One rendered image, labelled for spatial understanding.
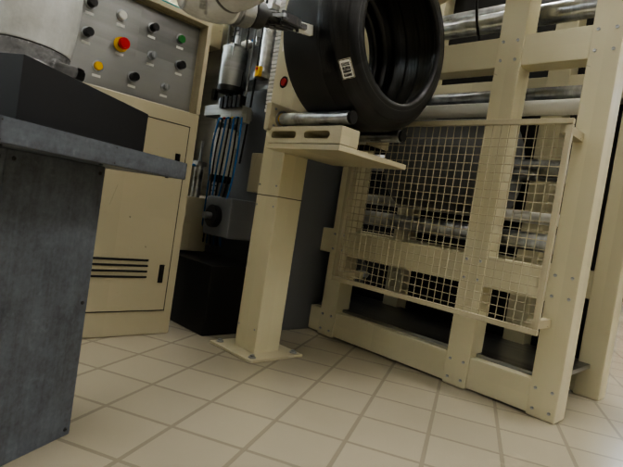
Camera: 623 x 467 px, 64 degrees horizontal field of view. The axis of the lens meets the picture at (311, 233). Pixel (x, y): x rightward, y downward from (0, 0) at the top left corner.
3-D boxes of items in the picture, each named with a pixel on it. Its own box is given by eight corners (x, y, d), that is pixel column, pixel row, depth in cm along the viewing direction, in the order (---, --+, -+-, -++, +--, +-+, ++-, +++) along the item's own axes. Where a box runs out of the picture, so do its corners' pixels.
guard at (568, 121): (330, 279, 223) (355, 122, 220) (333, 279, 224) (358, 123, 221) (535, 336, 160) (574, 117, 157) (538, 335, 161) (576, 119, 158)
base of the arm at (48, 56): (46, 67, 91) (52, 37, 91) (-53, 55, 96) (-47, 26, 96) (107, 98, 109) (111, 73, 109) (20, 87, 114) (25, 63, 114)
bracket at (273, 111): (262, 129, 182) (266, 102, 182) (336, 150, 210) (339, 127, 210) (268, 129, 180) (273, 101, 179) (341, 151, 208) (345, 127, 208)
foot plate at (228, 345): (209, 342, 202) (209, 336, 202) (260, 337, 221) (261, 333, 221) (249, 363, 184) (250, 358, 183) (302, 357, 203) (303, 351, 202)
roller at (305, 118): (287, 119, 186) (282, 128, 185) (280, 110, 184) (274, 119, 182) (360, 116, 162) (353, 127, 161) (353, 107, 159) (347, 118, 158)
